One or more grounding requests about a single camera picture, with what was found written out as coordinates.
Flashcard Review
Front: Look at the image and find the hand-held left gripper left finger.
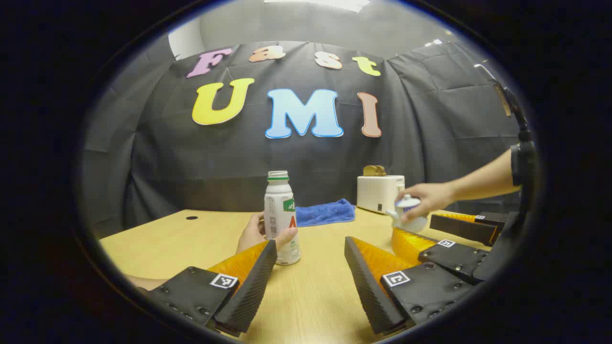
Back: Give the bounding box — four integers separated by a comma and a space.
143, 240, 278, 335

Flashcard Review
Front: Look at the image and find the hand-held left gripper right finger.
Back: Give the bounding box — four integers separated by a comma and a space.
344, 236, 474, 335

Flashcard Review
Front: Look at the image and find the white blue teacup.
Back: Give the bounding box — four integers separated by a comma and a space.
386, 205, 428, 234

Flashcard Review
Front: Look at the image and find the white water bottle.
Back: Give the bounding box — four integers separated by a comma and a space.
264, 171, 302, 266

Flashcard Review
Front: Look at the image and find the blue towel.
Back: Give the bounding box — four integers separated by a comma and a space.
295, 198, 357, 227

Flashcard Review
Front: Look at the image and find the white toaster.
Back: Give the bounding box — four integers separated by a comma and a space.
357, 175, 405, 215

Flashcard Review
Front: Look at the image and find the black backdrop cloth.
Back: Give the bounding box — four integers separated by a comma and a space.
81, 41, 524, 239

